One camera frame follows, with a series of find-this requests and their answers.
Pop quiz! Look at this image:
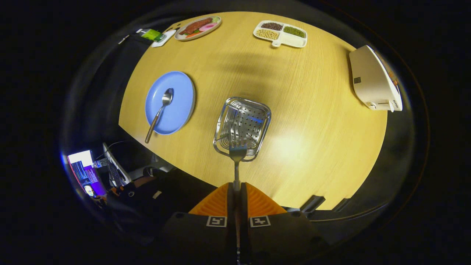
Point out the metal fork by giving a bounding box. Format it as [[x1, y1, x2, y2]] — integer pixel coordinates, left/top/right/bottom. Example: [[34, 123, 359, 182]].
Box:
[[229, 138, 248, 192]]

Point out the green plastic bottle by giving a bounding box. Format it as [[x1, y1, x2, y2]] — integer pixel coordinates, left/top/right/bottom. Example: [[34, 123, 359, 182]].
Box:
[[136, 28, 167, 42]]

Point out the black backdrop cloth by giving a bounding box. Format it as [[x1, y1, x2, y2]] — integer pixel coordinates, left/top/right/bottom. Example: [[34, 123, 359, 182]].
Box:
[[61, 22, 177, 177]]

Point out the white square coaster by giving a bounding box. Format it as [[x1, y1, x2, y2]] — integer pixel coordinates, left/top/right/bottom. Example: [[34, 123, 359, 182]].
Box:
[[151, 29, 177, 48]]

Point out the blue plate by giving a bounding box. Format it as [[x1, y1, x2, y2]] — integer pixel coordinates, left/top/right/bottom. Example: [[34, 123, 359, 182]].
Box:
[[145, 71, 196, 135]]

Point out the grey keyboard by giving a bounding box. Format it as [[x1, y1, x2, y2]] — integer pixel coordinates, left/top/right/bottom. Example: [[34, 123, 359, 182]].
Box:
[[102, 142, 132, 186]]

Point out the metal spoon with brown handle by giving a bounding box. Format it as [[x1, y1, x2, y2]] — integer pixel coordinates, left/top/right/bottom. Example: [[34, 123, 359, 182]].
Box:
[[145, 88, 174, 144]]

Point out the white appliance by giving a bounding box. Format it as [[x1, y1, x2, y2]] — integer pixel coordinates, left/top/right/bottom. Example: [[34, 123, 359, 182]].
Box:
[[349, 45, 403, 112]]

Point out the lit computer screen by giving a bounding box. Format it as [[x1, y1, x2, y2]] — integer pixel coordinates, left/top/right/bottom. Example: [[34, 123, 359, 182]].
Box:
[[67, 150, 107, 197]]

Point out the grey plate with food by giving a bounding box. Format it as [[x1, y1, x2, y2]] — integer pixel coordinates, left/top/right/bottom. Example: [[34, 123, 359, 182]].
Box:
[[174, 15, 222, 41]]

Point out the perforated metal basket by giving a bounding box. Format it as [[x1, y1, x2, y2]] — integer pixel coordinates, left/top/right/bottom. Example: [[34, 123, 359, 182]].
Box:
[[213, 97, 272, 162]]

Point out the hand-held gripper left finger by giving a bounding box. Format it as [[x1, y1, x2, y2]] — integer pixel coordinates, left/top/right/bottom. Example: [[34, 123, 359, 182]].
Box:
[[160, 182, 236, 265]]

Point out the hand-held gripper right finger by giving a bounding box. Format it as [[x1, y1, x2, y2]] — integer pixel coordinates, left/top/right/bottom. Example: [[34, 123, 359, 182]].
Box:
[[240, 182, 329, 265]]

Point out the white divided tray with beans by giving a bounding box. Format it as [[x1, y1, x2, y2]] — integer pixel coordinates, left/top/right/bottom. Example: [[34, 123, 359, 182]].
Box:
[[253, 20, 308, 48]]

